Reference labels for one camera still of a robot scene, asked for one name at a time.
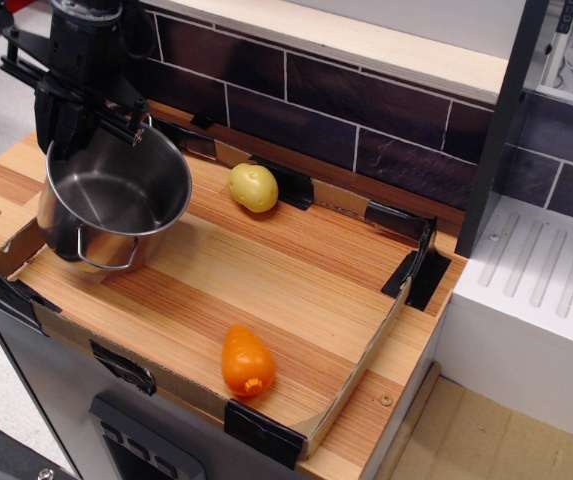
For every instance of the yellow plastic potato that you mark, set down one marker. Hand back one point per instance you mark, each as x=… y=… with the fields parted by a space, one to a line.
x=254 y=187

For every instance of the light wooden shelf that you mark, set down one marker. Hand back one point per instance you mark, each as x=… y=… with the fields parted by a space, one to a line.
x=428 y=63

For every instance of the dark grey right upright post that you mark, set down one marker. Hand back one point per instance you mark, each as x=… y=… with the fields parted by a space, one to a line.
x=504 y=130

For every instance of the orange plastic carrot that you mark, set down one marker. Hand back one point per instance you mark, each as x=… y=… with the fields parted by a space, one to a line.
x=247 y=365

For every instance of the cardboard fence with black tape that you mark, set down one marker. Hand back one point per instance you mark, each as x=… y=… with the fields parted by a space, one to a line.
x=345 y=294

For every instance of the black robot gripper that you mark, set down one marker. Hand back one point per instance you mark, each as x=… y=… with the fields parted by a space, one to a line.
x=77 y=74

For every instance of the grey oven control panel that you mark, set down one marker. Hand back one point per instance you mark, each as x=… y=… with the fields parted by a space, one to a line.
x=136 y=452

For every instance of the stainless steel pot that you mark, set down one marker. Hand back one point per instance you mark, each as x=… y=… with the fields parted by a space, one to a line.
x=108 y=205

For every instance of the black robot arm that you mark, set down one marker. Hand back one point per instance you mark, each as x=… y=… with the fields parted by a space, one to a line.
x=86 y=9

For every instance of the white toy sink drainboard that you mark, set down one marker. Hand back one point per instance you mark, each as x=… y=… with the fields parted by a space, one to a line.
x=508 y=328

